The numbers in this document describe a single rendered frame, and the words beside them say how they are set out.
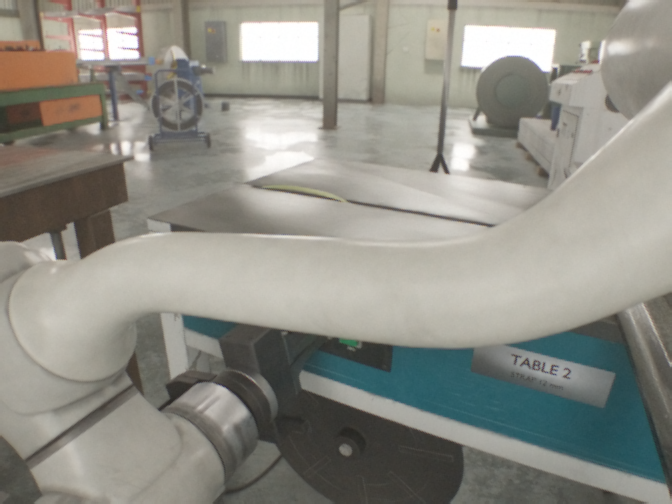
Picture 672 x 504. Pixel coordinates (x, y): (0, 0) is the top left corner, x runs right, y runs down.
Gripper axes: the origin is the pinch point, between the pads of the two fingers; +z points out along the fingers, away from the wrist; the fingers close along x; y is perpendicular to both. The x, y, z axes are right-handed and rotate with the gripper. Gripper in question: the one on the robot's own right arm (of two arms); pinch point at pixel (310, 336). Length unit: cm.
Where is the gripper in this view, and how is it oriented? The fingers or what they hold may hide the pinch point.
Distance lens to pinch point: 61.2
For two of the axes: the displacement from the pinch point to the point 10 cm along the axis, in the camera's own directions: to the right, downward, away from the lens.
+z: 4.6, -3.3, 8.3
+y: 8.7, -0.2, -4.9
